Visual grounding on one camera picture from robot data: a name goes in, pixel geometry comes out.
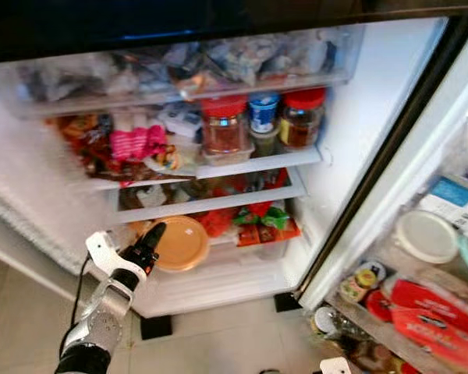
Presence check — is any clear plastic tub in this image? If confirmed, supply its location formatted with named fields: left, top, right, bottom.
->
left=201, top=143, right=254, bottom=166

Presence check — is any pink wrapped white bottle pack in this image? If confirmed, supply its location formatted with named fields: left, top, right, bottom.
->
left=109, top=108, right=168, bottom=161

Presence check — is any white sausage picture packet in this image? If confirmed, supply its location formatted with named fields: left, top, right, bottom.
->
left=144, top=144, right=200, bottom=174

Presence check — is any red plastic bag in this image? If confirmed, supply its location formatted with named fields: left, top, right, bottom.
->
left=199, top=209, right=236, bottom=237

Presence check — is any white crisper drawer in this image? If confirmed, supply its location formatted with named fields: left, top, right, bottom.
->
left=133, top=234, right=305, bottom=319

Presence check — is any red lid jar yellow label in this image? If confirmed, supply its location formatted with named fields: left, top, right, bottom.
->
left=279, top=87, right=328, bottom=150

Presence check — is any short white fridge shelf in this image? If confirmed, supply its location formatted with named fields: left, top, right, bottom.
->
left=109, top=168, right=307, bottom=224

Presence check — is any glass jar silver lid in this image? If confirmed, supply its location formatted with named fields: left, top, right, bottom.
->
left=312, top=305, right=352, bottom=340

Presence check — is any long white fridge shelf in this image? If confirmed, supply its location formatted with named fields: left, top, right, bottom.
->
left=90, top=146, right=322, bottom=192

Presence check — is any fridge door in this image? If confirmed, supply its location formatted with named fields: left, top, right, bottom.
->
left=296, top=23, right=468, bottom=374

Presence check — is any red black food packet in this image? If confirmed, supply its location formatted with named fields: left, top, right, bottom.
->
left=218, top=169, right=289, bottom=196

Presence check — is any red brown snack packet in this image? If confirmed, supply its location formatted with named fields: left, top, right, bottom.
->
left=51, top=115, right=122, bottom=182

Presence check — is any green red packet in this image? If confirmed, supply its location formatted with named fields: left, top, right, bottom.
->
left=232, top=204, right=289, bottom=231

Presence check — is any wide red lid jar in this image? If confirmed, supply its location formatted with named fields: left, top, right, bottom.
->
left=199, top=95, right=250, bottom=157

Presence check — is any small yellow lid jar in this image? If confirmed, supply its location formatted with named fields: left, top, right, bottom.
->
left=339, top=261, right=387, bottom=305

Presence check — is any white plastic box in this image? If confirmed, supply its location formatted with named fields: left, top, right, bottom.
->
left=158, top=104, right=202, bottom=141

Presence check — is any blue white carton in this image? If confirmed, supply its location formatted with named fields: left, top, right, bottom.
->
left=417, top=175, right=468, bottom=235

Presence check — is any clear fridge drawer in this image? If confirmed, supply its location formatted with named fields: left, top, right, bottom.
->
left=0, top=25, right=366, bottom=118

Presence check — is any black fridge with white interior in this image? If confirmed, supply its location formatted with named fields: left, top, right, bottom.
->
left=0, top=0, right=457, bottom=340

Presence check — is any orange flat packet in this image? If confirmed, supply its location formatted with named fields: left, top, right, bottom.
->
left=236, top=218, right=301, bottom=247

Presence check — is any bubble wrap sheet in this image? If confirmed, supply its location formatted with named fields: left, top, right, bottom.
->
left=0, top=117, right=102, bottom=273

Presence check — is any white lid round container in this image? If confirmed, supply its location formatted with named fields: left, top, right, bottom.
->
left=394, top=209, right=461, bottom=266

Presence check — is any red snack box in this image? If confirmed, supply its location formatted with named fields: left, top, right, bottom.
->
left=390, top=278, right=468, bottom=371

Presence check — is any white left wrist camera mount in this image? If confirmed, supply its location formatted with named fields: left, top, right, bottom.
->
left=86, top=231, right=149, bottom=281

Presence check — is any brown meat packet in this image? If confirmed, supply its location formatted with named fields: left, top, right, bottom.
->
left=94, top=160, right=157, bottom=186

